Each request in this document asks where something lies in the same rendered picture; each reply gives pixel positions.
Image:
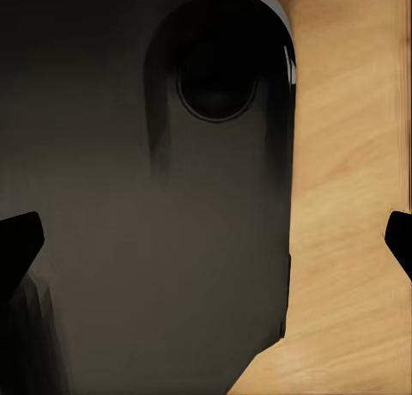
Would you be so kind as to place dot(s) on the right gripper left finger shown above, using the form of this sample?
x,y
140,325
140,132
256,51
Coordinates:
x,y
21,237

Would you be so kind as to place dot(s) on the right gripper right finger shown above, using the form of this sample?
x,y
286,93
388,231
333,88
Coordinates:
x,y
398,237

